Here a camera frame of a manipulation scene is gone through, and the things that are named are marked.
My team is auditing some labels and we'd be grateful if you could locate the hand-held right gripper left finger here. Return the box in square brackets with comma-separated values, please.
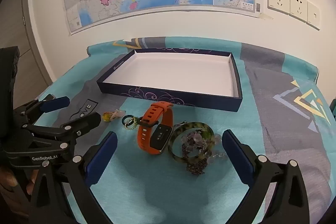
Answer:
[28, 132, 118, 224]

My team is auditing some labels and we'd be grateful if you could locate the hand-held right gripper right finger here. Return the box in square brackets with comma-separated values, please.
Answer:
[222, 130, 310, 224]

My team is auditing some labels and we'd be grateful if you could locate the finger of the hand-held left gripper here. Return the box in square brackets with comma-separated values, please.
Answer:
[22, 112, 101, 147]
[13, 95, 70, 125]

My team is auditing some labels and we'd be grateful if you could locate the orange smartwatch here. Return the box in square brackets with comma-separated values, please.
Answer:
[138, 101, 174, 153]

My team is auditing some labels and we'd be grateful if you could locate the clear crystal bead bracelet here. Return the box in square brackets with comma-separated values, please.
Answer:
[181, 131, 227, 161]

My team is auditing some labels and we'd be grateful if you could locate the dark purple bead bracelet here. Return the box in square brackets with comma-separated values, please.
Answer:
[182, 143, 208, 176]

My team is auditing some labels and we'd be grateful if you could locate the gold ring with green stones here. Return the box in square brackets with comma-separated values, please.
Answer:
[125, 116, 143, 130]

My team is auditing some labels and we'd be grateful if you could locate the tortoiseshell bangle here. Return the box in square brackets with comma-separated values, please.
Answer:
[168, 122, 216, 163]

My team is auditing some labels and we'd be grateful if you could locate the dark blue shallow box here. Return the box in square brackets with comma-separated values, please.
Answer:
[97, 49, 243, 112]

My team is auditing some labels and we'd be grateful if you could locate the person's left hand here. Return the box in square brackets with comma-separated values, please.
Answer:
[0, 165, 37, 214]

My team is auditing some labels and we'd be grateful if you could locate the grey door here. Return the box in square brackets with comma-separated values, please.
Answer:
[0, 0, 53, 88]

